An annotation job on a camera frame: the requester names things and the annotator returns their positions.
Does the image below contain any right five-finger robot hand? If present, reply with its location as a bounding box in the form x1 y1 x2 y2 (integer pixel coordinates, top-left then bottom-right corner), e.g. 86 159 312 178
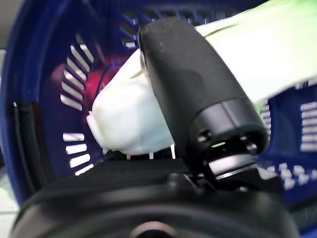
11 17 299 238

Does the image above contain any dark basket carry handle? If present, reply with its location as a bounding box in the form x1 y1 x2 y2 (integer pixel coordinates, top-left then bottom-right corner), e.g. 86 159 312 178
12 100 50 194

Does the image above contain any blue plastic shopping basket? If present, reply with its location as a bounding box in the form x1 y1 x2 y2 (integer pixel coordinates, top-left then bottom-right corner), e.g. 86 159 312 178
0 0 317 234

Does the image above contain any napa cabbage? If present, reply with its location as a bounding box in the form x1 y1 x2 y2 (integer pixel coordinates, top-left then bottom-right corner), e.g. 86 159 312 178
86 0 317 156

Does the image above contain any red tomato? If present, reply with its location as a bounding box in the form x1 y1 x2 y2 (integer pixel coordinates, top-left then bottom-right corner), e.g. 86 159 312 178
84 63 117 102

